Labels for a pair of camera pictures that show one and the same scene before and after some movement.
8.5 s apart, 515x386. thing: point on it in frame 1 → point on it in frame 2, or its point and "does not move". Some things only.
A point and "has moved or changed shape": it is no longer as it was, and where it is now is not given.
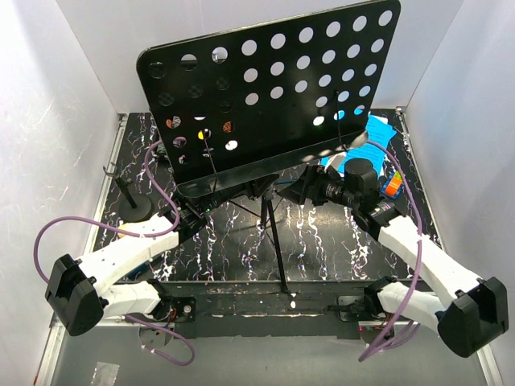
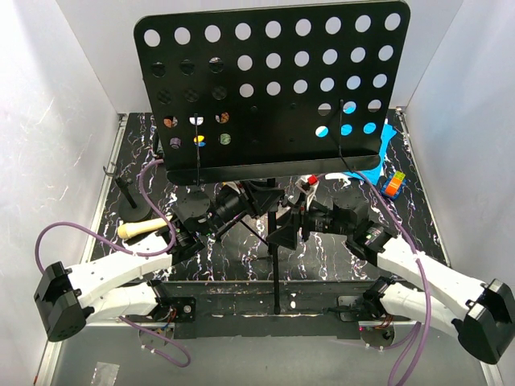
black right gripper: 309,186 → 286,235
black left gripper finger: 258,187 → 265,199
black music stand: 236,107 has moved or changed shape
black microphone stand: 133,208 does not move
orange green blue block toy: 393,185 does not move
